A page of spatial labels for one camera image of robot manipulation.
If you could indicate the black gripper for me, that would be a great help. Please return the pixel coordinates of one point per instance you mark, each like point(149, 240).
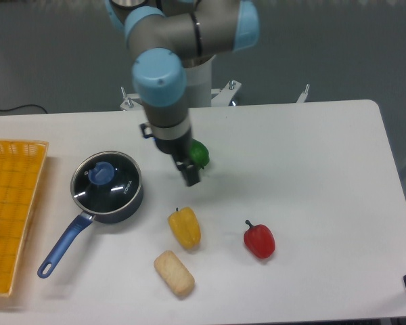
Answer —
point(176, 142)

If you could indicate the glass pot lid blue knob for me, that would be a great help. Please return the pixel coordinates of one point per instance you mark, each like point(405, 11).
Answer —
point(108, 183)

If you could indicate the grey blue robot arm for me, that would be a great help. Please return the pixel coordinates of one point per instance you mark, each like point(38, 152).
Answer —
point(163, 35)

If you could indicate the green bell pepper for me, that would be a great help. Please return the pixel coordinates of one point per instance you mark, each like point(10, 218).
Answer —
point(199, 154)

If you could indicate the yellow bell pepper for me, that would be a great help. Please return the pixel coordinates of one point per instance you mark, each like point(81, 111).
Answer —
point(185, 227)

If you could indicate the beige bread loaf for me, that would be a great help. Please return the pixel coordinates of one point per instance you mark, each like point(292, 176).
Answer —
point(174, 273)

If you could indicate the red bell pepper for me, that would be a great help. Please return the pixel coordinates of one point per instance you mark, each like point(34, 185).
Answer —
point(259, 240)

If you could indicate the yellow woven basket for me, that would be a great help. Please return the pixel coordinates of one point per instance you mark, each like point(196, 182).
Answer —
point(21, 166)

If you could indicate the dark pot with blue handle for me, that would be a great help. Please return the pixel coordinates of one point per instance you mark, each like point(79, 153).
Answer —
point(80, 222)

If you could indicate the white metal base frame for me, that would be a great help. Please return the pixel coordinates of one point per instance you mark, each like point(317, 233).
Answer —
point(219, 97)

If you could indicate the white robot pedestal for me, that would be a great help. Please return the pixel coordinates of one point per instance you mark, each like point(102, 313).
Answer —
point(199, 81)

